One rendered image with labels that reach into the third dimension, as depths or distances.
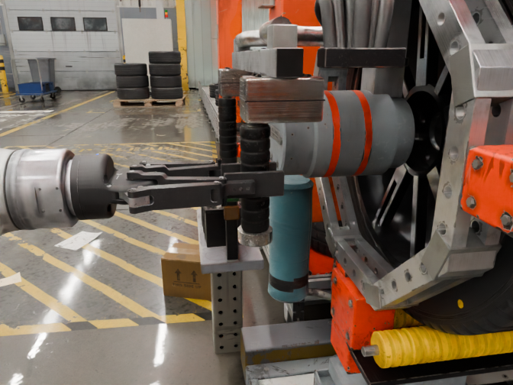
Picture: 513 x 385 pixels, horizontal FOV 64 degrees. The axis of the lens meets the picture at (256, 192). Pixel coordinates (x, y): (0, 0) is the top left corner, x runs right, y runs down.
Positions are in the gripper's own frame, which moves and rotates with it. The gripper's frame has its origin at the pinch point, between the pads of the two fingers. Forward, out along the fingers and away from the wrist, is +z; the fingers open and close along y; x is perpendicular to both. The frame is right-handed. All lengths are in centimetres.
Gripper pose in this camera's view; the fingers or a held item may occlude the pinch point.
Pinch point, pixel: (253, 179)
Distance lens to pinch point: 50.1
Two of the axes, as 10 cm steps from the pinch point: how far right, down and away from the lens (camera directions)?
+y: 1.6, 3.1, -9.4
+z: 9.9, -0.5, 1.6
